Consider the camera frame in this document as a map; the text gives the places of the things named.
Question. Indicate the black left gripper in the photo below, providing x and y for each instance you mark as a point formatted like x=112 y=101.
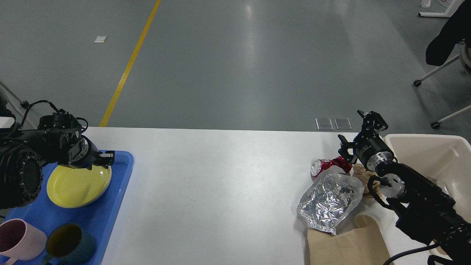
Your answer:
x=85 y=153

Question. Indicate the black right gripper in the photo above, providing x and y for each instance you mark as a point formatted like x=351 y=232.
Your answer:
x=368 y=148

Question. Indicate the brown paper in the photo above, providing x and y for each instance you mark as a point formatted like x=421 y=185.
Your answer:
x=360 y=172

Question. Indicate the yellow plastic plate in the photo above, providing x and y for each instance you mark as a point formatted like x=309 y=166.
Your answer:
x=77 y=187

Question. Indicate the silver foil bag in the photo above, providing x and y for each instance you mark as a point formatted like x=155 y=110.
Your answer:
x=329 y=200

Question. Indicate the white paper cup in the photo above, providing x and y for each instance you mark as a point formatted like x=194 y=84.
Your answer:
x=373 y=215

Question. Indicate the teal mug yellow inside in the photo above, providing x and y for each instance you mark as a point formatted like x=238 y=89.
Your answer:
x=70 y=244

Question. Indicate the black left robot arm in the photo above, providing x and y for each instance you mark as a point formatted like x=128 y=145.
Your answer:
x=59 y=138

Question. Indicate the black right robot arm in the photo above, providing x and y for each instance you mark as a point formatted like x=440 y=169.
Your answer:
x=425 y=213

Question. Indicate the right floor outlet cover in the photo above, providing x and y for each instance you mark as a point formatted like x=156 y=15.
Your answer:
x=343 y=124

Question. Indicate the floor outlet cover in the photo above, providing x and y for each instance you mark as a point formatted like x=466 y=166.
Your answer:
x=343 y=124
x=324 y=124

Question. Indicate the left floor outlet cover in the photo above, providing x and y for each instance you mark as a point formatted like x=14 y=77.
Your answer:
x=324 y=124

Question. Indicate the crushed red soda can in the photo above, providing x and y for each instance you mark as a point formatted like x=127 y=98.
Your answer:
x=320 y=165

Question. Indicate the blue plastic tray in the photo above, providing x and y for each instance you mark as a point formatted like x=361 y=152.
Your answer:
x=97 y=218

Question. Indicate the beige plastic bin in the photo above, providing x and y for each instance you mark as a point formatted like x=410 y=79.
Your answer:
x=446 y=158

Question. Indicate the grey chair leg with caster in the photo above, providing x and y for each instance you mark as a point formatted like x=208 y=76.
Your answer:
x=20 y=106

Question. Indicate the brown paper bag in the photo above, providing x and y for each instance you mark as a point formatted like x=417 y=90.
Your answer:
x=361 y=246

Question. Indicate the pink plastic mug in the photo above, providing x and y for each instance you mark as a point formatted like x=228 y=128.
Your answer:
x=20 y=241

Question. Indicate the white desk base far right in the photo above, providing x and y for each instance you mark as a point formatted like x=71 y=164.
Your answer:
x=439 y=8

